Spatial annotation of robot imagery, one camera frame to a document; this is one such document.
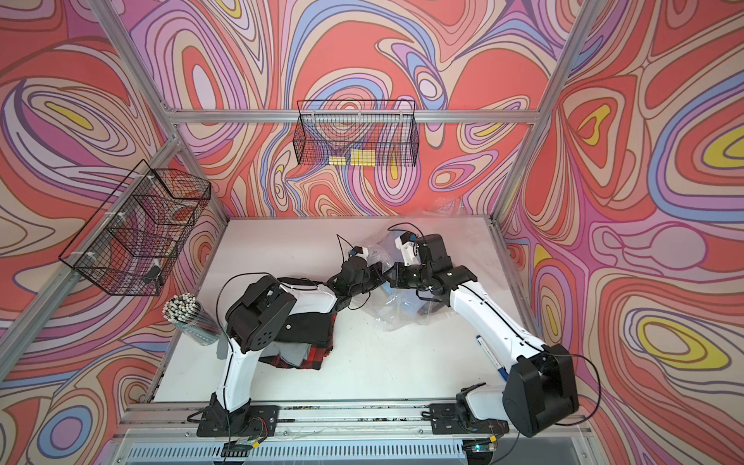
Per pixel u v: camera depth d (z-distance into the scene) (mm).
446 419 727
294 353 786
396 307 756
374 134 928
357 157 908
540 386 400
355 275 767
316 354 819
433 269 615
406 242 731
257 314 553
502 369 813
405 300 791
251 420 726
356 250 904
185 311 743
